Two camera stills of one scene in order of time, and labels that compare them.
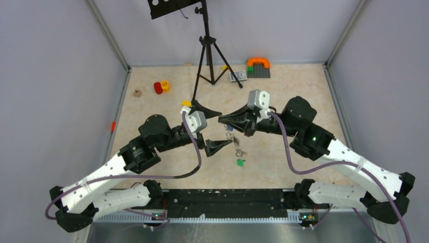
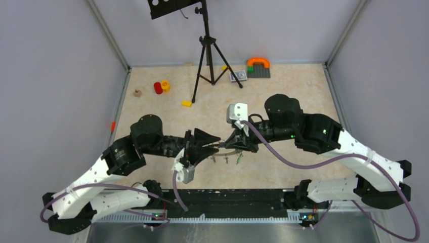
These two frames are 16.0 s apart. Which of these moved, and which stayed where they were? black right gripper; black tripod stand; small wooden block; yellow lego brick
Moved: black right gripper
Stayed: yellow lego brick; black tripod stand; small wooden block
